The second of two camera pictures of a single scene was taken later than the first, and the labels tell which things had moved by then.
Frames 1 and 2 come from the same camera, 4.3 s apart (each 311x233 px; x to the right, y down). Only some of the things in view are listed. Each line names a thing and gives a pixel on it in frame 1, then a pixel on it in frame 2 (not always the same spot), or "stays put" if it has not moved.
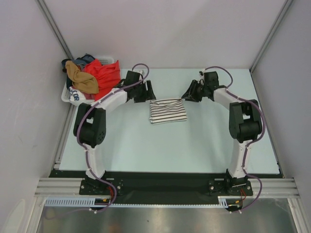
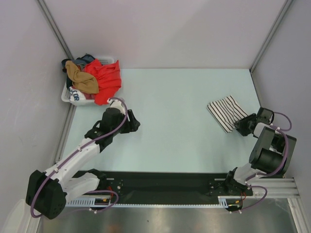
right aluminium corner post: x=262 y=51 stays put
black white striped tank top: x=167 y=110 to x=226 y=111
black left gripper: x=148 y=94 to x=132 y=125
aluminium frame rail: x=262 y=188 stays put
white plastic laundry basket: x=64 y=96 stays put
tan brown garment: x=82 y=82 stays put
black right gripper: x=190 y=95 to x=242 y=129
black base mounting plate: x=133 y=188 stays put
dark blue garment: x=84 y=60 stays put
